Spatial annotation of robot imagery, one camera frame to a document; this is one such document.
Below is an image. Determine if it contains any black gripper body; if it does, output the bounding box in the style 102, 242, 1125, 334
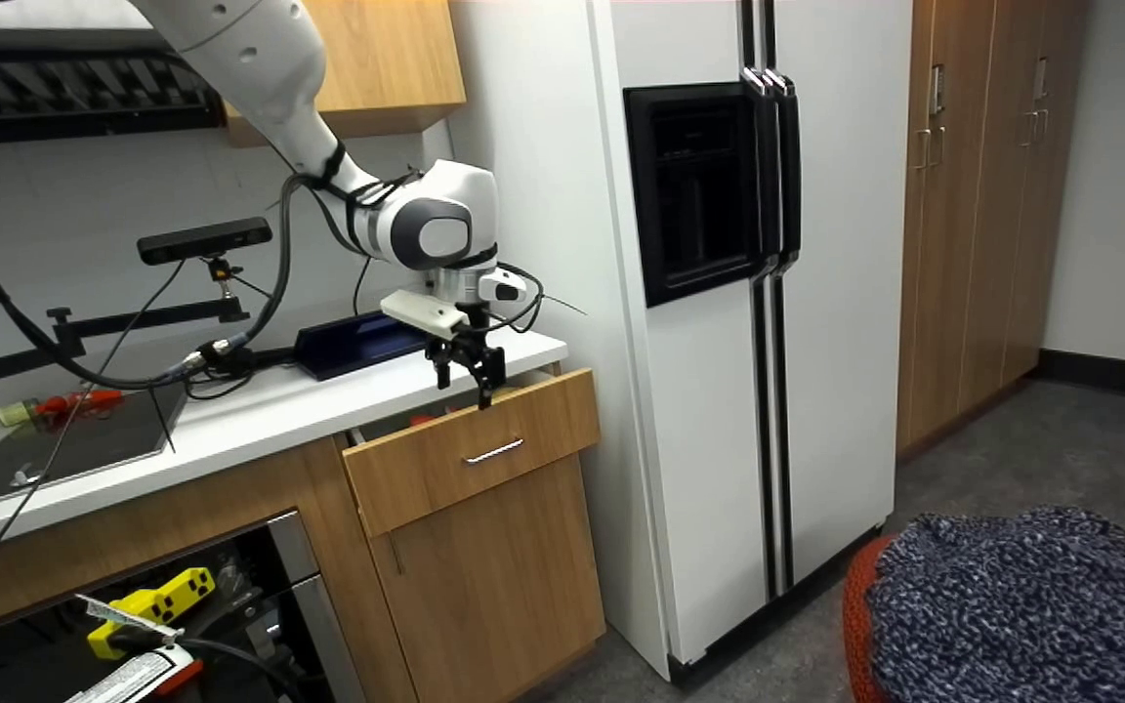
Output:
425, 301, 513, 377

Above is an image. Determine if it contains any silver drawer handle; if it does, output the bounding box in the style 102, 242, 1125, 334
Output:
460, 438, 532, 471

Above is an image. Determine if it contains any wooden cabinet drawer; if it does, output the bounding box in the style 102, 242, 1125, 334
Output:
339, 365, 607, 544

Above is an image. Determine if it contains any wooden cabinet door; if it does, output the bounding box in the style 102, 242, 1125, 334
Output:
365, 454, 611, 703

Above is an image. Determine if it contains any wooden base cabinet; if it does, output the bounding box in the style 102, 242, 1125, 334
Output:
0, 308, 611, 703

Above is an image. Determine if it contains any tall wooden cabinet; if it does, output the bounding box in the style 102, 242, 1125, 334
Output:
896, 0, 1094, 460

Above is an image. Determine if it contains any dark blue tray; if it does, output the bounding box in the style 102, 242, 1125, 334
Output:
289, 308, 440, 381

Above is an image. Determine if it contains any white two-door refrigerator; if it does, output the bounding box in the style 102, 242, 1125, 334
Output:
446, 0, 913, 689

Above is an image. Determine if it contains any black fridge dispenser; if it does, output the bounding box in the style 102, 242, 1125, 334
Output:
621, 76, 775, 313

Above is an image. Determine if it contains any grey metal panel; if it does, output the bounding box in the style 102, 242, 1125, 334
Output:
261, 507, 365, 703

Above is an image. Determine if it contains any black flat plate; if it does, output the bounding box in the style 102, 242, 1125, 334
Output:
0, 377, 193, 514

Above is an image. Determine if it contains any yellow triple outlet plug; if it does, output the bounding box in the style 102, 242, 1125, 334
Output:
82, 562, 224, 662

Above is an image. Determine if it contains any red and green tool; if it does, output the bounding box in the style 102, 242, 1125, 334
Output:
0, 386, 131, 434

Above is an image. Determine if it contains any white and red packet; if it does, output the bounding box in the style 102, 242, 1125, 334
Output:
67, 639, 206, 703

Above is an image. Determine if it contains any black range hood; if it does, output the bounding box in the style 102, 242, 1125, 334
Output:
0, 29, 235, 148

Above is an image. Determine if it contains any blue speckled round seat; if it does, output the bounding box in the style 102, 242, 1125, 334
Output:
867, 502, 1125, 703

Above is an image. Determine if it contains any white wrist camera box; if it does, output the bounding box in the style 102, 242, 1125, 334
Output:
374, 286, 477, 344

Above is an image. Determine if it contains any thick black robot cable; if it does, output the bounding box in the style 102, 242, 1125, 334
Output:
0, 167, 390, 395

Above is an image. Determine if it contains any coiled black cable bundle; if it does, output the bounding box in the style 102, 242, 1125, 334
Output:
181, 330, 297, 397

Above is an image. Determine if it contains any black stereo camera bar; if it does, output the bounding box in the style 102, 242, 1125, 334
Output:
133, 214, 279, 270

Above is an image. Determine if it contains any wooden wall cabinet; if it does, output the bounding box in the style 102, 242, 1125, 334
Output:
224, 0, 469, 148

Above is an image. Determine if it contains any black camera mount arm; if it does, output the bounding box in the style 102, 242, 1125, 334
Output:
0, 248, 256, 397

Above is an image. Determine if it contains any thin black camera cable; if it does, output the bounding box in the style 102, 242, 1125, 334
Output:
0, 255, 193, 615

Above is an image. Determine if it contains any black fridge door handle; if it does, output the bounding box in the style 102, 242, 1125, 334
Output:
737, 62, 788, 286
771, 71, 804, 270

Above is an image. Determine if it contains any silver tall cabinet handle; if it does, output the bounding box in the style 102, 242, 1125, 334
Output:
925, 57, 950, 139

